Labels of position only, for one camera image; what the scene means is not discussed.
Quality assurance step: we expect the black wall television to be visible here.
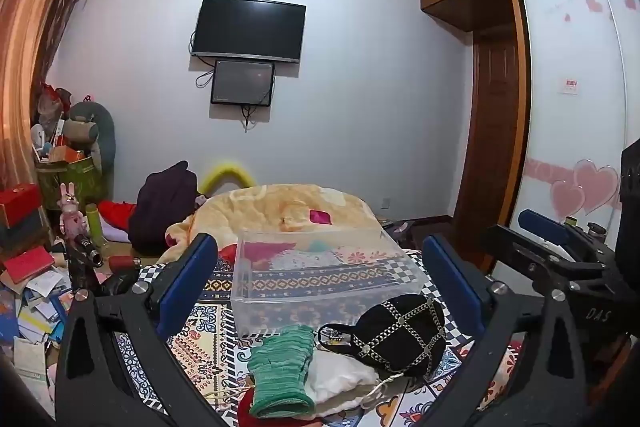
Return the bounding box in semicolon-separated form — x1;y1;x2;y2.
191;0;307;64

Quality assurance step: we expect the clear plastic storage box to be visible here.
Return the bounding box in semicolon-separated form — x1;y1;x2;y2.
231;227;429;339

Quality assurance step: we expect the wooden wardrobe with heart doors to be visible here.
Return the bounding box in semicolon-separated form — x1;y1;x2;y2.
419;0;640;269

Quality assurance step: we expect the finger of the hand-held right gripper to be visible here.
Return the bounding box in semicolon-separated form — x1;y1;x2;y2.
517;208;574;244
480;224;609;304

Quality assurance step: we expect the brown wooden door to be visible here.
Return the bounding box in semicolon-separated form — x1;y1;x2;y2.
452;32;522;269

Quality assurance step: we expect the patterned bed sheet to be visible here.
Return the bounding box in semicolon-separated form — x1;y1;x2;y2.
112;247;532;427

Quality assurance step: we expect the yellow fleece blanket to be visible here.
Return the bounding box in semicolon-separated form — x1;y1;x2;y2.
165;183;387;266

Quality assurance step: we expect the brown curtain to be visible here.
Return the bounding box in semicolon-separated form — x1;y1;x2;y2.
0;0;104;208

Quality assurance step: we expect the green knitted glove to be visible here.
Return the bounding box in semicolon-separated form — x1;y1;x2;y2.
247;324;317;419

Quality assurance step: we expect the red cloth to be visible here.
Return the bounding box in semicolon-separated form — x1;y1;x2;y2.
98;201;139;228

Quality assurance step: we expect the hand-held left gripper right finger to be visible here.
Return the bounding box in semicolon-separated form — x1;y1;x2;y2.
415;234;601;427

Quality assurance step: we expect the grey plush toy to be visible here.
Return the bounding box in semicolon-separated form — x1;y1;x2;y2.
62;101;117;176

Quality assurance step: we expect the green paper bag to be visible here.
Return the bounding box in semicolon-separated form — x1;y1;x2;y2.
37;155;109;210

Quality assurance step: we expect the red can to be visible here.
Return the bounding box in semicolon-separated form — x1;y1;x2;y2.
109;255;144;271

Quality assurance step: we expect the black hat with chain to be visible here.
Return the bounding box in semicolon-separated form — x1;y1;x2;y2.
317;293;447;381

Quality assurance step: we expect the dark backpack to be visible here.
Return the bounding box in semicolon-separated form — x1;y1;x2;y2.
128;161;200;254

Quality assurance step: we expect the pile of books and papers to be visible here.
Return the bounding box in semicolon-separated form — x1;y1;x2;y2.
0;257;77;410

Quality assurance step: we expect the pink bunny toy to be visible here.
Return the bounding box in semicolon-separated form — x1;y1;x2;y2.
58;183;84;238

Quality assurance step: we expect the small black wall monitor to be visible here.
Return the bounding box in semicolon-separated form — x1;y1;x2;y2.
210;60;276;106

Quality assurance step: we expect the green tube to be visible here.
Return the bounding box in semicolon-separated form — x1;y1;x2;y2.
85;203;105;249

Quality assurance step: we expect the red book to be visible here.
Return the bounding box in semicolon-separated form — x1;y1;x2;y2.
4;246;55;284

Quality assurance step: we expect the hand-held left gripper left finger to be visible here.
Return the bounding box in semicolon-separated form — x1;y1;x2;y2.
54;233;236;427

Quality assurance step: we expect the red box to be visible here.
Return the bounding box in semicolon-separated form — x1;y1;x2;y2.
0;183;43;228

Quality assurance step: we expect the black camera on tripod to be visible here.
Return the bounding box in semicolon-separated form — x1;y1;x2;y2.
67;234;105;294

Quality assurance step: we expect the white drawstring pouch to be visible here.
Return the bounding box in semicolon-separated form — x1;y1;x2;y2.
305;349;384;418

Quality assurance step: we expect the yellow foam tube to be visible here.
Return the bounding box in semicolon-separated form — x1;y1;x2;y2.
200;163;257;197

